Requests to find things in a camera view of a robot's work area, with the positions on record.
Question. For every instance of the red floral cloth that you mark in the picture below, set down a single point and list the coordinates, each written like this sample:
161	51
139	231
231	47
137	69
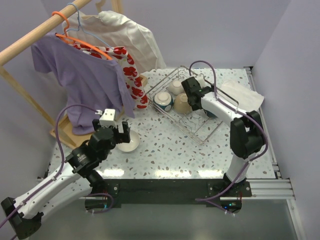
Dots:
131	75

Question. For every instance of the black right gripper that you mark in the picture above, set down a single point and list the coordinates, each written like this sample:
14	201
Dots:
195	108

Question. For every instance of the small white bowl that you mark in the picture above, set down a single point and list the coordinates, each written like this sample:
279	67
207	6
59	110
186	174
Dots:
175	87

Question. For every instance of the wooden clothes rack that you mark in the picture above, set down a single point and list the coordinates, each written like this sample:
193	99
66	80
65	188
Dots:
20	124

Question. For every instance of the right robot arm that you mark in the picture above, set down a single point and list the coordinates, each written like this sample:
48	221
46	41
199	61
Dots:
248	140

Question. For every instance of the blue floral bowl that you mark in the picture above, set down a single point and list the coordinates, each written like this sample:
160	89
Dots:
209	114

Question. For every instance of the wire dish rack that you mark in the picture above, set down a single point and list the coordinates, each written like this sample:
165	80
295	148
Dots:
195	124

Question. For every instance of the teal white dotted bowl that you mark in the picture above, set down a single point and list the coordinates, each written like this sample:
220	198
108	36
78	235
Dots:
164	100

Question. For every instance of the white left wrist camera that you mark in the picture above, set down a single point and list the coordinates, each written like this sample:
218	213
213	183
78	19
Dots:
107	117

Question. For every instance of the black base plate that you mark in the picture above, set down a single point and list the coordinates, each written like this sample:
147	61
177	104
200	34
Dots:
169	192

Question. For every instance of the orange hanger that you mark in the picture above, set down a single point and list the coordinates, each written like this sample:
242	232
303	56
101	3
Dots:
71	40

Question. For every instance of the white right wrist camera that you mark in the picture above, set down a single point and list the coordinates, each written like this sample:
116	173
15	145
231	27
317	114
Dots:
201	80

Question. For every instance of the cream floral bowl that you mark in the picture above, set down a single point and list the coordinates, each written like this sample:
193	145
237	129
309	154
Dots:
181	105

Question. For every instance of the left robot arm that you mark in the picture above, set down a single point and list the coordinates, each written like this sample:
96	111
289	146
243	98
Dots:
25	213

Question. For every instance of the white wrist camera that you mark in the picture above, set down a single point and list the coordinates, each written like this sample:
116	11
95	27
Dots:
107	117
201	80

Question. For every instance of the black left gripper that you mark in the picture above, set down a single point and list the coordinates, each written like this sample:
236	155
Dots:
121	134

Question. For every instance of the white shirt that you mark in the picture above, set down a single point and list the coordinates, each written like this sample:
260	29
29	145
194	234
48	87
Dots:
119	31

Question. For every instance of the blue wire hanger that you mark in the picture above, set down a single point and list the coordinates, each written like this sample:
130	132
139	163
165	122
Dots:
80	27

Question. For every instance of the purple t-shirt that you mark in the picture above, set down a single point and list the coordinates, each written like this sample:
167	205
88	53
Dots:
91	83

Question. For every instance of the white folded cloth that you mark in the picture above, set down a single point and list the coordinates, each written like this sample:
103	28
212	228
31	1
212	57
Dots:
248	100

